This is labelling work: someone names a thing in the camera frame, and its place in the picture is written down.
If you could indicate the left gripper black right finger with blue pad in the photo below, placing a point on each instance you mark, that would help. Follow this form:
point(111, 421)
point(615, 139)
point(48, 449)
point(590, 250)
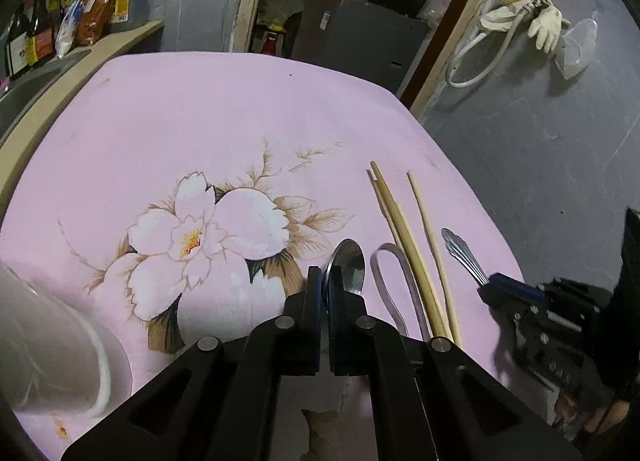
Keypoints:
point(431, 401)

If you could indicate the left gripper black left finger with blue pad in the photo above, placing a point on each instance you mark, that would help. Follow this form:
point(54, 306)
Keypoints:
point(217, 400)

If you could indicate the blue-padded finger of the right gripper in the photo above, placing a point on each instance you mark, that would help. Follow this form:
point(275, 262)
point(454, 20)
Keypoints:
point(527, 293)

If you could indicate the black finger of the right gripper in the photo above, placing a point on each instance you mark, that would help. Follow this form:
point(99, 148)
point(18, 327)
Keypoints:
point(500, 297)

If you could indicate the stainless steel fork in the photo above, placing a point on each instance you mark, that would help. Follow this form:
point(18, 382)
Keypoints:
point(460, 251)

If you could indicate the stainless steel spoon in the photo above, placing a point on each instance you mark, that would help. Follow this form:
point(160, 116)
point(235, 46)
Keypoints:
point(347, 258)

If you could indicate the person hand holding gripper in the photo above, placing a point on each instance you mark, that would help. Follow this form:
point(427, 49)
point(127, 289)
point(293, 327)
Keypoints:
point(569, 418)

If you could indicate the wooden chopstick middle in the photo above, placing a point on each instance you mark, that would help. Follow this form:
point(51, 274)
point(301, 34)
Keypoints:
point(428, 295)

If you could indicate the wooden chopstick right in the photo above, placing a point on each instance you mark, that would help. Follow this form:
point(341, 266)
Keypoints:
point(452, 317)

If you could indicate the pink floral tablecloth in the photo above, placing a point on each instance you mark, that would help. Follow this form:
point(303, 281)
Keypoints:
point(184, 194)

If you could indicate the white rubber gloves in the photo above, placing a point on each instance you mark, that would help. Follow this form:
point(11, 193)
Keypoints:
point(545, 22)

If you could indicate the dark grey cabinet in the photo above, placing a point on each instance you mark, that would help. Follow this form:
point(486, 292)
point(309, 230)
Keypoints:
point(356, 37)

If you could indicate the red bottle on floor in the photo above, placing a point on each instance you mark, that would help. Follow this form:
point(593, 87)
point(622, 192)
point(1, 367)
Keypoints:
point(273, 40)

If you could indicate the stainless steel sink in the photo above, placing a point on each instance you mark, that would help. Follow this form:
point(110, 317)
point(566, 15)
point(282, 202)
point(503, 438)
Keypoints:
point(20, 96)

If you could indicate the dark bottle yellow label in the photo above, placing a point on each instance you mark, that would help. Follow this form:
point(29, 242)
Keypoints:
point(40, 40)

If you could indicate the orange spice bag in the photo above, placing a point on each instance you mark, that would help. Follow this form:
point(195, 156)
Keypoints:
point(93, 20)

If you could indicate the white seasoning packet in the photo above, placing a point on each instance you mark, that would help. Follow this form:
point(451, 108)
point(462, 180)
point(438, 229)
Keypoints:
point(67, 31)

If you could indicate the dark soy sauce bottle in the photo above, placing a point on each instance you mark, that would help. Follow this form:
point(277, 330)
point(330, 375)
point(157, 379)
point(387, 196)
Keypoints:
point(16, 44)

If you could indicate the clear plastic bag on wall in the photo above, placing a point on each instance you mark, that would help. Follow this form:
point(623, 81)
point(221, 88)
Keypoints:
point(576, 47)

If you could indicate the wooden door frame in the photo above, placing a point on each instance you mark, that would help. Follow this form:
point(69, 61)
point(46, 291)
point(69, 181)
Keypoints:
point(428, 79)

